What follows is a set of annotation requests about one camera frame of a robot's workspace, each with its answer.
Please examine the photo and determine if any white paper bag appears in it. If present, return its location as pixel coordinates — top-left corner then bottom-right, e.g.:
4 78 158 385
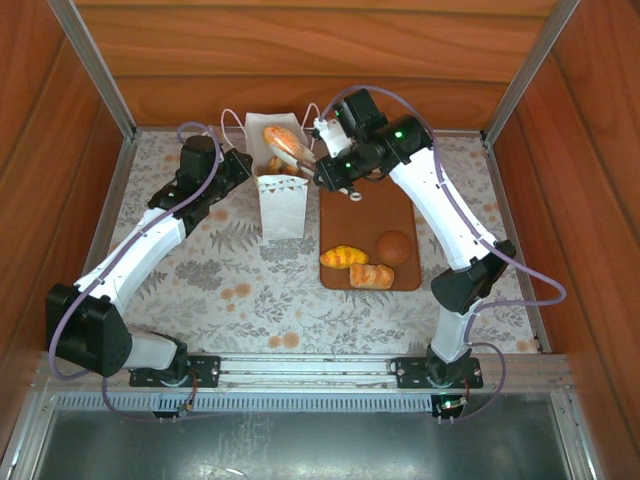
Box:
220 102 324 245

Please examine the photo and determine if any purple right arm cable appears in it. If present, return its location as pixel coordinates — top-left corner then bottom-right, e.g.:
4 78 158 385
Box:
319 85 569 425

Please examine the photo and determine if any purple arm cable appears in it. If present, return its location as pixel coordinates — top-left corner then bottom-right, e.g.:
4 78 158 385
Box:
319 85 569 425
48 121 224 425

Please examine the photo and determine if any yellow orange striped bread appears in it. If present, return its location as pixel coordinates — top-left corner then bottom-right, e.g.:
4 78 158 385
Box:
319 244 370 270

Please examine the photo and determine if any sesame-topped oval bun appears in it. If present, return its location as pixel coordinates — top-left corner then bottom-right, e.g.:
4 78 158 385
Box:
262 124 317 164

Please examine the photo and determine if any red black power wire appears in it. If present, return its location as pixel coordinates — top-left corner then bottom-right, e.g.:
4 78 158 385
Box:
177 367 201 416
433 369 474 417

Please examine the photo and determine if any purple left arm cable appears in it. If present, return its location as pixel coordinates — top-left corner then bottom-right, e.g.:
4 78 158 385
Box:
48 121 224 425

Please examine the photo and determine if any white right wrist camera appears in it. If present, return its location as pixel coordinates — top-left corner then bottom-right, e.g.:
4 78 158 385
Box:
312 115 351 157

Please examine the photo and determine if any round brown bun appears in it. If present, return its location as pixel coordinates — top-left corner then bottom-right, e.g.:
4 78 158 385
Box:
375 229 414 266

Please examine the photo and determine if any aluminium table edge rail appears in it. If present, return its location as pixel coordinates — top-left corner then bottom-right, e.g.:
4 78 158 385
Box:
55 138 140 352
481 139 554 354

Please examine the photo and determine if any floral tablecloth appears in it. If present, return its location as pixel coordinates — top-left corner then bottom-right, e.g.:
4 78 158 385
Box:
62 130 544 354

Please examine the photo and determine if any grey slotted cable duct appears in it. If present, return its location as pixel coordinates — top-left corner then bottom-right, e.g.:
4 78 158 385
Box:
49 392 437 414

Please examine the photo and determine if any orange twisted bread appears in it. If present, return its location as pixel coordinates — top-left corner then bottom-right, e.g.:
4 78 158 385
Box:
348 262 396 290

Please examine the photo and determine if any aluminium frame post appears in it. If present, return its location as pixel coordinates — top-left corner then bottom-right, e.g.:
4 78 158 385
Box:
47 0 139 144
482 0 584 146

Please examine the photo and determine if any grey metal panel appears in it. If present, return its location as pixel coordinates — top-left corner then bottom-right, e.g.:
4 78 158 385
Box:
29 409 576 480

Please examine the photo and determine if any brown serving tray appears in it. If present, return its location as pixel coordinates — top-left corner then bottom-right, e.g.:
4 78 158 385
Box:
318 174 423 292

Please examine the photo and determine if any aluminium mounting beam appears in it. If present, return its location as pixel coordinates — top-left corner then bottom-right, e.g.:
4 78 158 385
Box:
30 349 575 397

